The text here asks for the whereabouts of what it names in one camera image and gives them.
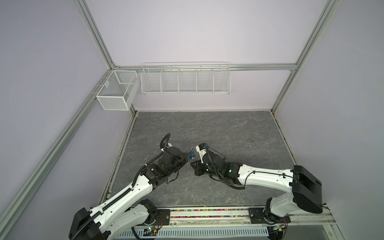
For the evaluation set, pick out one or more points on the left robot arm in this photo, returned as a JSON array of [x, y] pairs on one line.
[[128, 208]]

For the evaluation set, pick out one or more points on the white wire shelf basket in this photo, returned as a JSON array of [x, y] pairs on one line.
[[169, 78]]

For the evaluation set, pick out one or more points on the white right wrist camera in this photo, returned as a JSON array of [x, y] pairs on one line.
[[201, 149]]

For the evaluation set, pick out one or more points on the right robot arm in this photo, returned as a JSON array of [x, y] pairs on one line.
[[302, 190]]

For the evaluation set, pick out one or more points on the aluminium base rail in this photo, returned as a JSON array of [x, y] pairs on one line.
[[197, 223]]

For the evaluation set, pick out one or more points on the white mesh box basket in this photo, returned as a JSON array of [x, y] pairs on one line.
[[119, 90]]

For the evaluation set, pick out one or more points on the aluminium enclosure frame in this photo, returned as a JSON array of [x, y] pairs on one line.
[[28, 191]]

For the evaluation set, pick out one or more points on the blue padlock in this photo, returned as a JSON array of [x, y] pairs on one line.
[[191, 153]]

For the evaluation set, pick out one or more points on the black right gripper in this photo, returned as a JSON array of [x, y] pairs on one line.
[[197, 167]]

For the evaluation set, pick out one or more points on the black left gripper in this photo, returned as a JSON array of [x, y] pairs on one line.
[[183, 159]]

